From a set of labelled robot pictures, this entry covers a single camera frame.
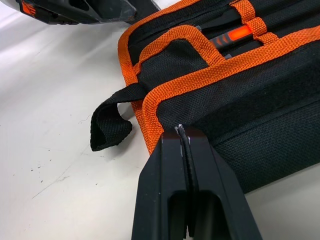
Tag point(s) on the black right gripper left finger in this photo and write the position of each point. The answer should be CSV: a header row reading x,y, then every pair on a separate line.
x,y
155,180

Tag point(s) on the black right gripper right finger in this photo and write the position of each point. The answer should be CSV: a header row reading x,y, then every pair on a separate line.
x,y
215,175

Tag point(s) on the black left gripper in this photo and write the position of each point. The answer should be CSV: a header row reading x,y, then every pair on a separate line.
x,y
55,11

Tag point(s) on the black orange-trimmed tool roll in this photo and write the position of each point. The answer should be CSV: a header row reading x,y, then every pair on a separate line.
x,y
225,100

